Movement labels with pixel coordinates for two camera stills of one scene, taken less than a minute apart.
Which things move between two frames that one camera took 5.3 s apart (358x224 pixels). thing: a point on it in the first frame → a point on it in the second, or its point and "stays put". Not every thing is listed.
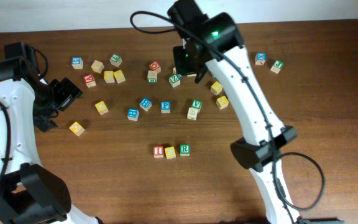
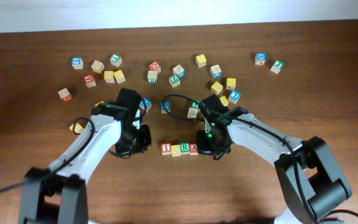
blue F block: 145,104 stays put
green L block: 115,60 stays put
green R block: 185,149 stays put
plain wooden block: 97,66 stays put
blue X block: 260,58 stays put
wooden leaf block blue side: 174,71 stays put
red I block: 158,151 → 166,149
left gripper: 68,91 → 146,140
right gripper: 179,55 → 203,148
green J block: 277,66 stays put
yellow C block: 170,152 → 176,150
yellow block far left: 77,129 stays put
